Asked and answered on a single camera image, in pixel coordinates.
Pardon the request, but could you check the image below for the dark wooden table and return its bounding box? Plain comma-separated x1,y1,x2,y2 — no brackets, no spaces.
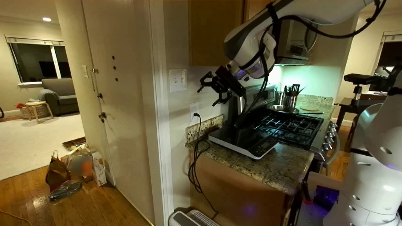
334,97,387,132

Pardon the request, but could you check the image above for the white printed paper bag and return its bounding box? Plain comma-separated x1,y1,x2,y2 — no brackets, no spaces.
90,150,107,187

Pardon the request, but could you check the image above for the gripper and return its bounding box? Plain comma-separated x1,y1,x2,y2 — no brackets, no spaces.
197,66,247,107

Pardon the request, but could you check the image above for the window with white frame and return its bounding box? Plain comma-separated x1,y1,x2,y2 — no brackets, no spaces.
5,35,72,85

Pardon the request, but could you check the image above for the steel frying pan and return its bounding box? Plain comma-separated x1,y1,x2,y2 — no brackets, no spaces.
269,105,299,114

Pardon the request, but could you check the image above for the gas stove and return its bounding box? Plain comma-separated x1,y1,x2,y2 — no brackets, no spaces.
231,84,340,167

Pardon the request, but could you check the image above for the black cable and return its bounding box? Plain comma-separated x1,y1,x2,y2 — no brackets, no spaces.
188,113,219,217

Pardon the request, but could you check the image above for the grey sofa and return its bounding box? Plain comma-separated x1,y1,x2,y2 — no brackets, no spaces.
38,78,80,116

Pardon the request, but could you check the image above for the white wall switch plate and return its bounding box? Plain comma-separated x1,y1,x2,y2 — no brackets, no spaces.
169,69,187,93

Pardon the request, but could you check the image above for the black plastic bag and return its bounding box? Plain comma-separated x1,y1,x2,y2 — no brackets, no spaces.
48,180,83,202

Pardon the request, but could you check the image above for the wooden wall cabinet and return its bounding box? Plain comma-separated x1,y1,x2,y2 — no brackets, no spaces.
188,0,274,67

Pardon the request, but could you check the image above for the range hood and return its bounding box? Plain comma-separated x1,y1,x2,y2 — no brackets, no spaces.
275,19,318,67

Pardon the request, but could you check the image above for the white wall socket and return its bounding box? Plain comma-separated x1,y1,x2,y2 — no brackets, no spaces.
190,102,200,122

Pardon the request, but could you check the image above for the white door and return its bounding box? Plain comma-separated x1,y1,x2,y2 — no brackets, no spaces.
81,0,158,225

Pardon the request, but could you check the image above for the camera on mount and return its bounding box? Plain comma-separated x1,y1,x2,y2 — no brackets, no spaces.
343,73,384,106

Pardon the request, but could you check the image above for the wooden stool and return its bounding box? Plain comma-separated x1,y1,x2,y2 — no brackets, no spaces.
24,101,54,124

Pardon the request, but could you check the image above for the portable induction cooktop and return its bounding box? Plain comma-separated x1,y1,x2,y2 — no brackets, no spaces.
208,123,279,160

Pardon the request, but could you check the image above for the white heater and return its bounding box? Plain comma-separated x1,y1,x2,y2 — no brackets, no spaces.
168,209,221,226

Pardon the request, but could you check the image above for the steel utensil holder with utensils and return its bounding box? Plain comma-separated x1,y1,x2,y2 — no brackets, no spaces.
282,83,306,109

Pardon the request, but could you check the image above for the oven door handle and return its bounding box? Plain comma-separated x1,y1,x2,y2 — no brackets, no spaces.
323,131,340,167

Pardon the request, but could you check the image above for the brown paper bag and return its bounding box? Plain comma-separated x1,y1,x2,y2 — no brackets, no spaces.
45,150,71,192

